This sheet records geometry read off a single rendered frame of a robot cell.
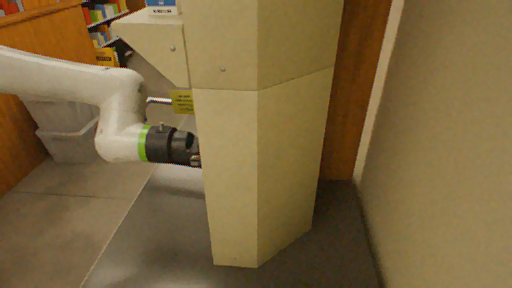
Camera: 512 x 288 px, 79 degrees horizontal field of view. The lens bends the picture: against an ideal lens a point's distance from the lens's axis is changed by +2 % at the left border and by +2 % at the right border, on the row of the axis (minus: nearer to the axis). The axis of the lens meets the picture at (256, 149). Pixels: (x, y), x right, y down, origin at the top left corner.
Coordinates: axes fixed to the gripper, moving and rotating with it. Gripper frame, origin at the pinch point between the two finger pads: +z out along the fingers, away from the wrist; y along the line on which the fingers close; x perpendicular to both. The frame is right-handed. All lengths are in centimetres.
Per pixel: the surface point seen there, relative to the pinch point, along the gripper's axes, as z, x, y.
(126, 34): -19.2, -29.6, -13.8
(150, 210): -32.7, 26.1, 2.4
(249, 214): -0.4, 7.2, -13.9
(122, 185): -120, 122, 115
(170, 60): -12.9, -25.9, -13.8
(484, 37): 33.1, -30.5, -11.9
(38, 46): -207, 35, 185
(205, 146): -8.6, -9.9, -13.9
